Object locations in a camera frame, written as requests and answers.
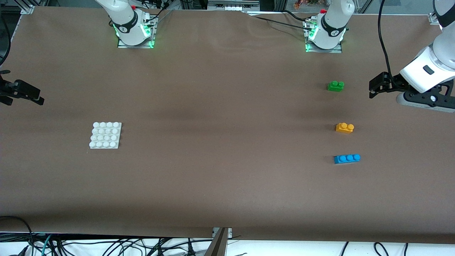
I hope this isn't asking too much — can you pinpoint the white studded base plate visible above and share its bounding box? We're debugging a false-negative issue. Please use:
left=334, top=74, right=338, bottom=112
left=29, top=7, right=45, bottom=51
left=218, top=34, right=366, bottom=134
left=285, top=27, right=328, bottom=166
left=89, top=122, right=122, bottom=149

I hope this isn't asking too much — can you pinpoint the blue three-stud block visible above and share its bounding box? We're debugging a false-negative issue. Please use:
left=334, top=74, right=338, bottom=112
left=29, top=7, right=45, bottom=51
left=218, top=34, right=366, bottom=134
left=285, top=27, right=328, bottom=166
left=333, top=154, right=361, bottom=165

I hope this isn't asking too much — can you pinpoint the small orange red object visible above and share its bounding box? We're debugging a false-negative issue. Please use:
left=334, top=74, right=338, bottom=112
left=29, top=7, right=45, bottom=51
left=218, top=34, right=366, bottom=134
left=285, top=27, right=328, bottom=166
left=294, top=0, right=320, bottom=9

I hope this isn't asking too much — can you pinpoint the white power strip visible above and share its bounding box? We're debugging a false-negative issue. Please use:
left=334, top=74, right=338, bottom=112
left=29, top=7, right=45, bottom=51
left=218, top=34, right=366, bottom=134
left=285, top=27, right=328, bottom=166
left=208, top=0, right=260, bottom=12

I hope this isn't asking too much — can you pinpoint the brown table mat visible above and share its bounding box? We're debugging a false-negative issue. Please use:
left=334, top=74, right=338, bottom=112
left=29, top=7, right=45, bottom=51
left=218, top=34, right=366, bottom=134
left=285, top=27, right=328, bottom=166
left=0, top=6, right=455, bottom=246

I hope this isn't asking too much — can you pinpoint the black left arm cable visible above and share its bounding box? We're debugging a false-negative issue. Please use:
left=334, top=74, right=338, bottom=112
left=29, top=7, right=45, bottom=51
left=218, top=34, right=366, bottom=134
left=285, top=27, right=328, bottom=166
left=378, top=0, right=395, bottom=79

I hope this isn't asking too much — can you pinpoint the aluminium frame post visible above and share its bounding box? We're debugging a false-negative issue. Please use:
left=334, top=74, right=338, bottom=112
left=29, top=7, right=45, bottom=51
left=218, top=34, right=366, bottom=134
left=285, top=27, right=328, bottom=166
left=355, top=0, right=374, bottom=15

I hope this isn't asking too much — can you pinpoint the short black base cable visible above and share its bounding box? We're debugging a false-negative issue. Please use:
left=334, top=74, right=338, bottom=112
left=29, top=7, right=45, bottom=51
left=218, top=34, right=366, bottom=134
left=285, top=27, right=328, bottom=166
left=283, top=9, right=313, bottom=22

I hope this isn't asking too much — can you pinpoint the long black base cable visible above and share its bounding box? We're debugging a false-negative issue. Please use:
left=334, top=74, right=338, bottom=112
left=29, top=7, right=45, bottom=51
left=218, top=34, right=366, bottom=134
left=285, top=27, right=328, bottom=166
left=248, top=14, right=313, bottom=31

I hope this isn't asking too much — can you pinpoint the black looped floor cable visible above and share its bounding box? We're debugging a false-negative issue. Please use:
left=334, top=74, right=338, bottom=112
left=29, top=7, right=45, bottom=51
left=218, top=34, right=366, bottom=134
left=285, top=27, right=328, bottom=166
left=0, top=215, right=34, bottom=256

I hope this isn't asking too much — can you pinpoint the teal floor cable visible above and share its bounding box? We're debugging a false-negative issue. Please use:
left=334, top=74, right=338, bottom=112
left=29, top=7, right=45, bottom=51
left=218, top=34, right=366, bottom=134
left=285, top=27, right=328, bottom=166
left=41, top=234, right=53, bottom=256

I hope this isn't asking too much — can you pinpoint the black floor cable bundle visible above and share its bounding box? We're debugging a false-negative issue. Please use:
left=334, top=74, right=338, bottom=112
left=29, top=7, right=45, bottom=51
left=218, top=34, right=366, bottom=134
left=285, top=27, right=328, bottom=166
left=53, top=238, right=214, bottom=256

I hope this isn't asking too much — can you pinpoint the dark frame post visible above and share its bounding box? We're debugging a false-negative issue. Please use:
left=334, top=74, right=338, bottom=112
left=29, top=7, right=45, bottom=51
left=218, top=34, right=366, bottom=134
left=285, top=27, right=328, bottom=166
left=204, top=228, right=229, bottom=256

